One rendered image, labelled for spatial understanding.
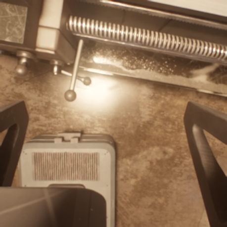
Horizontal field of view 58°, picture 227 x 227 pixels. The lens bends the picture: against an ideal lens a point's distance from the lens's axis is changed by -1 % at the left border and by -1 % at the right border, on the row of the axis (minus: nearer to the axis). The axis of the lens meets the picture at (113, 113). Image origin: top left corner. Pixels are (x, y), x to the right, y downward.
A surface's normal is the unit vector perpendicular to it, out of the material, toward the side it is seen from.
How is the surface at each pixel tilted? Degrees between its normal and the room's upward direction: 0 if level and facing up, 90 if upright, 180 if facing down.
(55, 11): 0
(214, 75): 0
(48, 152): 0
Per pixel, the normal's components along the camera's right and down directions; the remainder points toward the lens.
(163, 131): 0.02, 0.12
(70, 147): 0.02, -0.62
